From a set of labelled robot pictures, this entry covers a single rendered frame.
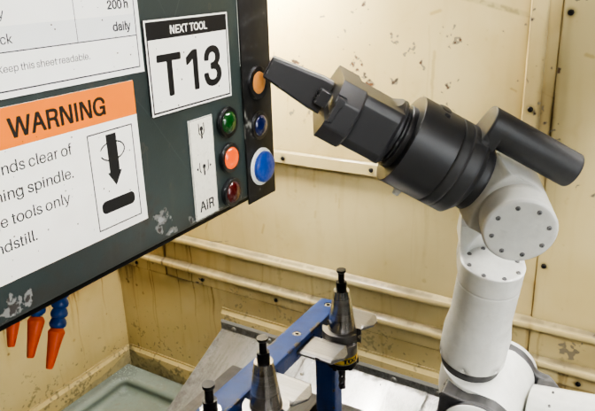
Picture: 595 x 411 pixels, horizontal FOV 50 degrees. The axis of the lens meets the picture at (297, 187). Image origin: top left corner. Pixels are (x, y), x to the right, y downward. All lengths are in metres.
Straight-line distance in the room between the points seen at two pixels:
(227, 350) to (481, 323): 1.13
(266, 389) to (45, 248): 0.48
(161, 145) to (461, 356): 0.40
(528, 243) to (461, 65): 0.69
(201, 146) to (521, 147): 0.28
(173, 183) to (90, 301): 1.45
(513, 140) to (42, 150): 0.39
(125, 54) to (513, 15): 0.86
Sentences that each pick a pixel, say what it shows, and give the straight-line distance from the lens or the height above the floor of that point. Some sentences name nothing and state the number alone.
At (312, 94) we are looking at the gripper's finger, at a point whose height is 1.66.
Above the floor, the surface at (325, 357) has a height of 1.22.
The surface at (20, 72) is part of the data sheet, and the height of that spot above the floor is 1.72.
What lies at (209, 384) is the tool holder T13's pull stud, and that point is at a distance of 0.76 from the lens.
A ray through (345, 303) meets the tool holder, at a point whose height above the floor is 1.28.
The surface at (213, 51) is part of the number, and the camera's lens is 0.54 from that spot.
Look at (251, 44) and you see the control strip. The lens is 0.58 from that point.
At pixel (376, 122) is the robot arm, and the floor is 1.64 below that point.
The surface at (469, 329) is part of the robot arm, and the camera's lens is 0.70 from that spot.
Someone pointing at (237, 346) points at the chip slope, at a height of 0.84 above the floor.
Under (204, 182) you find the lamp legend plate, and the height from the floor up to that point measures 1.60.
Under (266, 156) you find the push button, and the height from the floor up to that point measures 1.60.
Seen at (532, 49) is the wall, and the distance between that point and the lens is 1.20.
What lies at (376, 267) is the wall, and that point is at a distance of 1.44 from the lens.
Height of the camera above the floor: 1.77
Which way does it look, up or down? 19 degrees down
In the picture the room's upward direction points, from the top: 2 degrees counter-clockwise
